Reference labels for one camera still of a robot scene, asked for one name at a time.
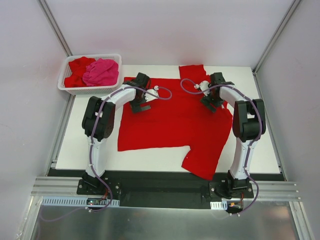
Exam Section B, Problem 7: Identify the red t shirt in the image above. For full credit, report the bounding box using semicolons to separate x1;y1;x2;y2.
117;78;233;181
64;56;96;88

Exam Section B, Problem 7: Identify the white plastic basket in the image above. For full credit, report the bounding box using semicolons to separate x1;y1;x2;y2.
57;52;123;95

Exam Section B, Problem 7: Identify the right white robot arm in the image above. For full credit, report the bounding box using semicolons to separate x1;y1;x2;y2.
198;72;266;199

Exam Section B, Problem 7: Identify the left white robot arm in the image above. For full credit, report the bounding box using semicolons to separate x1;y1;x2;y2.
77;72;151;195

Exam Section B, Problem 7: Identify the pink t shirt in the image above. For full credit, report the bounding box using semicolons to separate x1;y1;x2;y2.
82;58;119;87

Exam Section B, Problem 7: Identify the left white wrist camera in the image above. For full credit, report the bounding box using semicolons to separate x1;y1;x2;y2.
144;88;159;102

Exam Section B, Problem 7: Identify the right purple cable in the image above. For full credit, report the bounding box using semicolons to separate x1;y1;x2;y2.
180;78;263;220

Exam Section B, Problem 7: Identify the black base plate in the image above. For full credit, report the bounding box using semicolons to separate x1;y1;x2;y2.
47;168;254;208

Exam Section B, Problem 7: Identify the right white cable duct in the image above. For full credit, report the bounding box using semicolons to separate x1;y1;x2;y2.
210;200;228;211

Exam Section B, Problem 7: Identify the white cable duct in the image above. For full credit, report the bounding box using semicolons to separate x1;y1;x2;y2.
42;196;120;208
210;200;228;211

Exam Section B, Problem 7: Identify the right aluminium frame post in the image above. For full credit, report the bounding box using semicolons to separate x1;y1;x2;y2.
252;0;302;76

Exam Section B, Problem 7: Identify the aluminium frame post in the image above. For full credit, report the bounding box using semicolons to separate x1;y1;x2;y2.
37;0;73;57
252;0;302;76

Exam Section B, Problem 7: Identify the left white cable duct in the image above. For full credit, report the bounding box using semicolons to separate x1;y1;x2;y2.
42;196;120;208

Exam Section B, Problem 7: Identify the left aluminium frame post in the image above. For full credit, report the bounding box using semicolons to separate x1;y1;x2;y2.
37;0;73;57

